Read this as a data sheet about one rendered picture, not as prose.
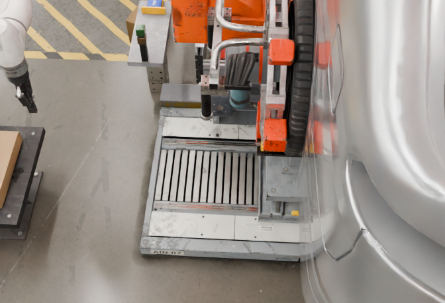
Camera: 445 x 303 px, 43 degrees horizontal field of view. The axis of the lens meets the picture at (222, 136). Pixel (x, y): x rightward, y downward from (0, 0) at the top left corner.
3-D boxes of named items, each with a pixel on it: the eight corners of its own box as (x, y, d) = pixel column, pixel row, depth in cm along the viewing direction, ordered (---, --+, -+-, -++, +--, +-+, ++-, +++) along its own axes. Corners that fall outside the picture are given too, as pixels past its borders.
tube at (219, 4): (267, 38, 196) (270, 15, 188) (213, 36, 197) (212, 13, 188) (268, 4, 207) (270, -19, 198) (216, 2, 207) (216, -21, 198)
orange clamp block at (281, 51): (291, 65, 179) (294, 61, 170) (267, 65, 179) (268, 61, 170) (292, 43, 179) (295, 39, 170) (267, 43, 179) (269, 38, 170)
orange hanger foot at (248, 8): (321, 49, 256) (334, -11, 228) (208, 44, 258) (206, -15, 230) (320, 24, 266) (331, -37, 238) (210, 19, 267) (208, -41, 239)
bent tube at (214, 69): (267, 81, 185) (269, 58, 176) (209, 78, 186) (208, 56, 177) (267, 42, 195) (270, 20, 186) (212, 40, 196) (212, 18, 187)
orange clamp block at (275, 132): (285, 130, 193) (285, 152, 188) (262, 129, 194) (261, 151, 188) (287, 118, 188) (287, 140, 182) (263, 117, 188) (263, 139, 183)
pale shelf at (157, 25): (163, 67, 263) (163, 63, 261) (128, 66, 264) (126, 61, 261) (173, 5, 288) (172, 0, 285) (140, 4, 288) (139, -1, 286)
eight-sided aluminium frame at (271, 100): (275, 167, 213) (290, 71, 168) (258, 167, 213) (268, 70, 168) (275, 61, 244) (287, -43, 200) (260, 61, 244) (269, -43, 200)
